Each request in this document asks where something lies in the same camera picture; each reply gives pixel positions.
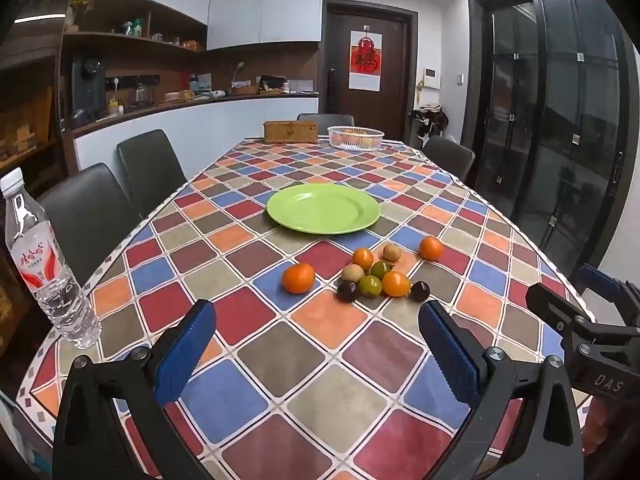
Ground person's right hand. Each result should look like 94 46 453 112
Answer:
582 396 623 456

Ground tan longan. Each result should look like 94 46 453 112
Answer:
341 263 366 283
382 243 402 262

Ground right side dark chair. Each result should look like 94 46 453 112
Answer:
422 136 475 181

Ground large orange tangerine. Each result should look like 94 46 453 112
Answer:
281 262 316 295

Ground far end dark chair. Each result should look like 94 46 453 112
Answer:
297 114 355 136

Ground red fu poster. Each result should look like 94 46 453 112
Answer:
348 30 383 92

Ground near left dark chair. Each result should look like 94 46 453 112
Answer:
38 162 140 285

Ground colourful checkered tablecloth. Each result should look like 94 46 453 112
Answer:
15 138 597 480

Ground white counter with dark top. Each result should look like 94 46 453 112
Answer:
74 94 319 179

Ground black coffee machine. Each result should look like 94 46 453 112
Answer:
70 58 106 125

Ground rack with bags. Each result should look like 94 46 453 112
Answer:
410 103 449 148

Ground green plate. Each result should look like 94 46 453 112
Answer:
266 183 381 235

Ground clear water bottle red label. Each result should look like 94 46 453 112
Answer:
1 168 102 349

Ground black glass sliding doors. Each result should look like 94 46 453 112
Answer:
463 0 639 276

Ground green tomato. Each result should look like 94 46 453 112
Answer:
358 274 383 298
369 260 394 281

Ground clear basket of oranges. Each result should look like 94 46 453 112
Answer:
328 126 384 152

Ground wall intercom panel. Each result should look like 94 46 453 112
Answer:
423 68 440 90

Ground dark wooden door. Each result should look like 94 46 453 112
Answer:
318 0 419 142

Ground dark plum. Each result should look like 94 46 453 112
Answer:
336 281 359 304
409 281 431 304

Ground small orange tomato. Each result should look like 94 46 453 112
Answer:
352 247 374 272

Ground woven wicker box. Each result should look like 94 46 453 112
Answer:
264 120 318 144

